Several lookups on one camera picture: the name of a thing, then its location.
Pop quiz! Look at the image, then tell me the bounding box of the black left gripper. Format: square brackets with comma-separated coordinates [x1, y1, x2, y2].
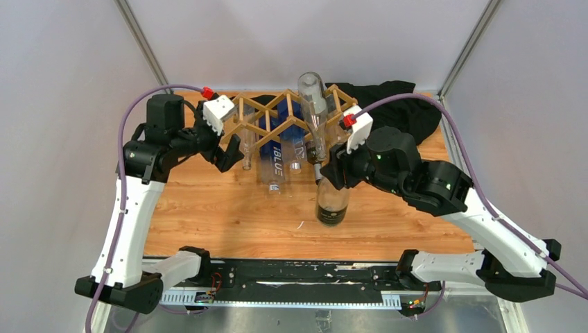
[171, 101, 244, 171]

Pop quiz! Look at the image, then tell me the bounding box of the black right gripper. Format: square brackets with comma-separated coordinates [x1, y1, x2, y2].
[320, 129, 406, 198]

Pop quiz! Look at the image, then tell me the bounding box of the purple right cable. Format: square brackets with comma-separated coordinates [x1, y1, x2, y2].
[342, 92, 588, 300]

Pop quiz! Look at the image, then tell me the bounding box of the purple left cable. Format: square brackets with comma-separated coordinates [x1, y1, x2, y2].
[84, 84, 216, 333]

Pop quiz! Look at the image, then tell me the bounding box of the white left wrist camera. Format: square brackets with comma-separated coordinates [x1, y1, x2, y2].
[202, 95, 235, 137]

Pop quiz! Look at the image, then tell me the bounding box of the clear bottle with black label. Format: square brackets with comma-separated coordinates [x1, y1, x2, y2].
[315, 178, 350, 227]

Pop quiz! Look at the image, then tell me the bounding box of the wooden lattice wine rack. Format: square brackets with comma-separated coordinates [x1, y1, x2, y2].
[218, 88, 367, 151]

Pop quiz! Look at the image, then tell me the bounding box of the small clear glass bottle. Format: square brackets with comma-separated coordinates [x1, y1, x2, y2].
[325, 95, 347, 148]

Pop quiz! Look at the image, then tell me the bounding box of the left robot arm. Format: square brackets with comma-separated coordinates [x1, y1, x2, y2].
[74, 93, 243, 314]

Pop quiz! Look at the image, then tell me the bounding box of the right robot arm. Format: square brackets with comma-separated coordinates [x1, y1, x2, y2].
[321, 127, 561, 302]

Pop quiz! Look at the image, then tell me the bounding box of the purple cable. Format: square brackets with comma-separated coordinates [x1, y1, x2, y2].
[342, 92, 588, 300]
[84, 84, 216, 333]

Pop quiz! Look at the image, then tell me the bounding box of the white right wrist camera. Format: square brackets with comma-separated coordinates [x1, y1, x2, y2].
[343, 105, 373, 154]

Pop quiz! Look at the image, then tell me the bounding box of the dark brown wine bottle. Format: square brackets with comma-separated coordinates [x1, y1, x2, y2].
[305, 139, 323, 185]

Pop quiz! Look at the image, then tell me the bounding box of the clear bottle with silver label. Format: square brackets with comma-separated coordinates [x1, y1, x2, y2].
[297, 71, 328, 162]

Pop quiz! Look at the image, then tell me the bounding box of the blue labelled clear bottle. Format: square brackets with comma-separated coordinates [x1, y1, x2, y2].
[259, 139, 286, 195]

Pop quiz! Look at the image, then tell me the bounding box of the black cloth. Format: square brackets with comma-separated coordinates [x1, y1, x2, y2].
[250, 80, 443, 144]

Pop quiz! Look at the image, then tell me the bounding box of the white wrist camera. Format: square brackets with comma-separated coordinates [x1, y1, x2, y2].
[202, 95, 235, 137]
[343, 105, 373, 154]

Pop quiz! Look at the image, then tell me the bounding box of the clear glass bottle left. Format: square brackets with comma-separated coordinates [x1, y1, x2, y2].
[238, 104, 256, 171]

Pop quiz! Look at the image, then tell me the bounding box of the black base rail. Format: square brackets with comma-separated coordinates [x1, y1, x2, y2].
[160, 258, 441, 310]

